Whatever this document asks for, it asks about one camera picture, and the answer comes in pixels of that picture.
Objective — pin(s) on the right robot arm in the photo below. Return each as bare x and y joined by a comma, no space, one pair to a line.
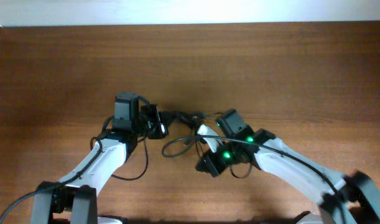
340,198

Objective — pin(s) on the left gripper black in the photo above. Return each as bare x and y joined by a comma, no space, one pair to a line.
162,131

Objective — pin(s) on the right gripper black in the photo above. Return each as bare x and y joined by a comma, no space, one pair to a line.
209,166

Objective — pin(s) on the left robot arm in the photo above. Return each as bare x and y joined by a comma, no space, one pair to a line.
77,191

